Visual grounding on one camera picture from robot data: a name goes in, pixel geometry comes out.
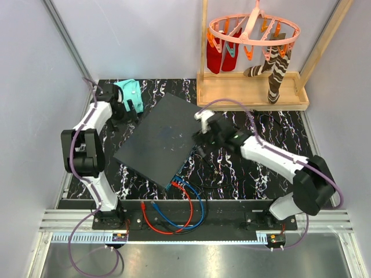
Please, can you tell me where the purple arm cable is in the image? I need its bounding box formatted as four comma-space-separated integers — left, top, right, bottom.
67, 76, 125, 276
199, 98, 345, 251

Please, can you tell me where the black cable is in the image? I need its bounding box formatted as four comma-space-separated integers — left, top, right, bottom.
156, 185, 210, 236

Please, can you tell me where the folded teal cloth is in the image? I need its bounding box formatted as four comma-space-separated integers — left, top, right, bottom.
114, 79, 144, 113

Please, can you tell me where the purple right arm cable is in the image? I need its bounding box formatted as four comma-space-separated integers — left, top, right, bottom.
199, 98, 345, 251

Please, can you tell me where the red sock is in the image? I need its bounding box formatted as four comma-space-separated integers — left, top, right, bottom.
221, 42, 239, 72
206, 42, 222, 74

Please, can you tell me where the wooden rack with tray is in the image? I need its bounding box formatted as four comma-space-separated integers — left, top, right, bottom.
197, 1, 353, 111

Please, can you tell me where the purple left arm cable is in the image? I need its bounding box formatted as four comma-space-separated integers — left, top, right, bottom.
67, 76, 125, 276

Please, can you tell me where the dark grey network switch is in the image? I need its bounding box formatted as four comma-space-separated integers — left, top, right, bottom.
114, 93, 201, 188

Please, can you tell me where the brown striped sock long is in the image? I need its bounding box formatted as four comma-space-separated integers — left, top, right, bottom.
267, 50, 292, 104

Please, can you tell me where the brown striped sock rear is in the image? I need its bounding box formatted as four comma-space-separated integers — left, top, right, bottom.
243, 45, 290, 77

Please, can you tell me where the pink round clip hanger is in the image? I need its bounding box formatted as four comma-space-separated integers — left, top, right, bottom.
206, 1, 301, 61

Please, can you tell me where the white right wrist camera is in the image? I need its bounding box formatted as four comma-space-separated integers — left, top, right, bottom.
194, 109, 214, 134

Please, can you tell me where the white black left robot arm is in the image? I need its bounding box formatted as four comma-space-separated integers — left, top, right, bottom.
61, 83, 139, 229

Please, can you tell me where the red cable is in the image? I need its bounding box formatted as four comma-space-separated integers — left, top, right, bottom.
140, 181, 194, 234

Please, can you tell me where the red sock left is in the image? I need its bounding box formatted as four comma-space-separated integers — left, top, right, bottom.
206, 42, 222, 74

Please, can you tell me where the blue cable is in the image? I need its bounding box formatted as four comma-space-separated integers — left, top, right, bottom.
150, 178, 206, 231

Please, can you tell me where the red sock right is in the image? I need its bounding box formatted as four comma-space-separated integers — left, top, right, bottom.
221, 42, 239, 72

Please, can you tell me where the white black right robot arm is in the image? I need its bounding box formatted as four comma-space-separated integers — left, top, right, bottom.
193, 110, 336, 230

